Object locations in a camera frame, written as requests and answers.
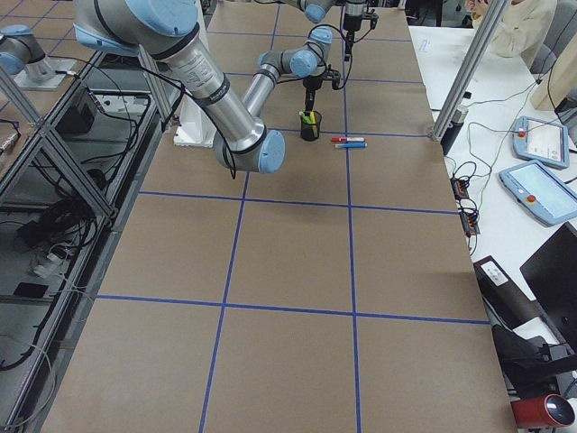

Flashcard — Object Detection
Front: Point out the teach pendant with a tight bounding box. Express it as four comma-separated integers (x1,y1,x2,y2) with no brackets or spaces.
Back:
512,116,570,170
499,160,576,226

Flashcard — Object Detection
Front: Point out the orange USB hub near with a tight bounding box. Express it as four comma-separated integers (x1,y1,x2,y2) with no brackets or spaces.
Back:
459,207,480,237

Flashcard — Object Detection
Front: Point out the red cylindrical speaker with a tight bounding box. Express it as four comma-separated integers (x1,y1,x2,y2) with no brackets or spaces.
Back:
510,394,576,429

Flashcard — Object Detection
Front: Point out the near teach pendant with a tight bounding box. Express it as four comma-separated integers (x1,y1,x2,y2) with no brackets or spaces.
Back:
499,160,576,226

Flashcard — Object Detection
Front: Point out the blue marker pen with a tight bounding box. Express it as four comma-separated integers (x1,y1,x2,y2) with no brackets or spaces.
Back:
334,142,368,149

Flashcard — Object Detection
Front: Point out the orange usb hub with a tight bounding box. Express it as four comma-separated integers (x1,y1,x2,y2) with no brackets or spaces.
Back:
459,207,480,237
450,178,470,200

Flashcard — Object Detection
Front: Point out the brown paper table mat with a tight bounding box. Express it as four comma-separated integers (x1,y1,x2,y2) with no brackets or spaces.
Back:
42,9,516,432

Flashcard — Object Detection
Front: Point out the aluminium frame post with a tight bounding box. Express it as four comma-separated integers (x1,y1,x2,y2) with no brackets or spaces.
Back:
430,0,509,142

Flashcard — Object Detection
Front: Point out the black monitor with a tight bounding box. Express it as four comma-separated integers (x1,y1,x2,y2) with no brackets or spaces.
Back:
520,223,576,350

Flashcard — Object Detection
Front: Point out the black mesh pen cup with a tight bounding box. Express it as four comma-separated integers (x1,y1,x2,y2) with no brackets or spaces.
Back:
299,110,322,142

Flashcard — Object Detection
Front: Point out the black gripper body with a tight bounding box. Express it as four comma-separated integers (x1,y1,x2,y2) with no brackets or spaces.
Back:
343,13,362,43
302,76,321,105

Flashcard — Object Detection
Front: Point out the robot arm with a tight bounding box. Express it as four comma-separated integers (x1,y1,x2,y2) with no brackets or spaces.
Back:
73,0,333,173
257,0,379,46

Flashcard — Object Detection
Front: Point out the red marker pen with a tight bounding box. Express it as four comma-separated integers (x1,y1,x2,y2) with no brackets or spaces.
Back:
331,136,365,143

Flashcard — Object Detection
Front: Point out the orange USB hub far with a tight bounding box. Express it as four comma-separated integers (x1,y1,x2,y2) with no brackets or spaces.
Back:
450,178,470,200

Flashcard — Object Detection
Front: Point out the aluminium frame rack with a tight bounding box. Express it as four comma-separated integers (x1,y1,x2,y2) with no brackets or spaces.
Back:
1,53,178,432

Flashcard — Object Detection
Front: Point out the seated person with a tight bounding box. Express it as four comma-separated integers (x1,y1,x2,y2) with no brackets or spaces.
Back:
489,0,557,68

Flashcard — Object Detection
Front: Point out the far teach pendant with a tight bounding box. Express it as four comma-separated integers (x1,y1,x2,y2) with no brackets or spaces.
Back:
512,116,570,170

